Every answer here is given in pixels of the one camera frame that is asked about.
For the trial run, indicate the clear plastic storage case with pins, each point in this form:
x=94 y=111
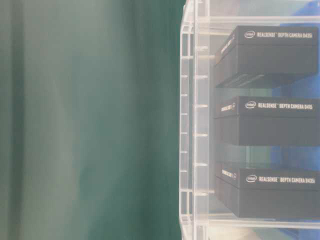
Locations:
x=205 y=25

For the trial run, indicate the black RealSense box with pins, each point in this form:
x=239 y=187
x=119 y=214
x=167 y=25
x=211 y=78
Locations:
x=268 y=121
x=268 y=191
x=266 y=57

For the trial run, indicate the green table cloth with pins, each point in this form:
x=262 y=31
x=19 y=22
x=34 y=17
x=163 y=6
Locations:
x=89 y=108

